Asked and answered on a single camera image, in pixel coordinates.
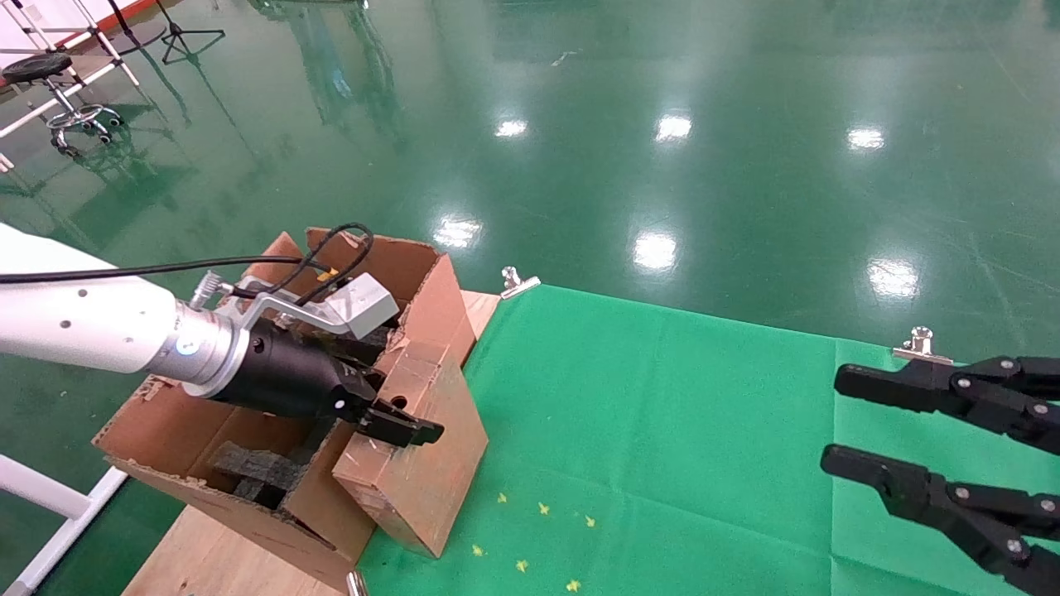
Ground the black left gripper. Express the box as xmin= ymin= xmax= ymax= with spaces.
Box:
xmin=217 ymin=319 xmax=446 ymax=448

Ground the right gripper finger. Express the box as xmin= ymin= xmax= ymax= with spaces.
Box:
xmin=820 ymin=445 xmax=1060 ymax=596
xmin=834 ymin=356 xmax=1060 ymax=456

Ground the small brown cardboard box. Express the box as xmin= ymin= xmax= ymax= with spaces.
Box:
xmin=331 ymin=339 xmax=489 ymax=560

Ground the large open cardboard carton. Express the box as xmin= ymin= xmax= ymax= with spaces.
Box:
xmin=93 ymin=228 xmax=479 ymax=593

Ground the black foam block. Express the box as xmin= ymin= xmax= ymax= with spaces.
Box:
xmin=207 ymin=441 xmax=320 ymax=507

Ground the green table cloth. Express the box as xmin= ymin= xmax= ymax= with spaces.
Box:
xmin=356 ymin=284 xmax=1060 ymax=596

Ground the black tripod stand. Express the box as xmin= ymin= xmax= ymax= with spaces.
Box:
xmin=153 ymin=0 xmax=226 ymax=65

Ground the black round-base stand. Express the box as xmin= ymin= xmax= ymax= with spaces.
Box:
xmin=104 ymin=0 xmax=168 ymax=55

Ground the black round stool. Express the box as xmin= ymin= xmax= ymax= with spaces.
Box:
xmin=2 ymin=51 xmax=125 ymax=158

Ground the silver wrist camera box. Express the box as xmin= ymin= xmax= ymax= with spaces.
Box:
xmin=189 ymin=272 xmax=400 ymax=340

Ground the white metal table frame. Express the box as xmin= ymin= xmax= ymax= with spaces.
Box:
xmin=0 ymin=454 xmax=129 ymax=596

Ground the white pipe rack frame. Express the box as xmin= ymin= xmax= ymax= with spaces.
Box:
xmin=0 ymin=0 xmax=142 ymax=171

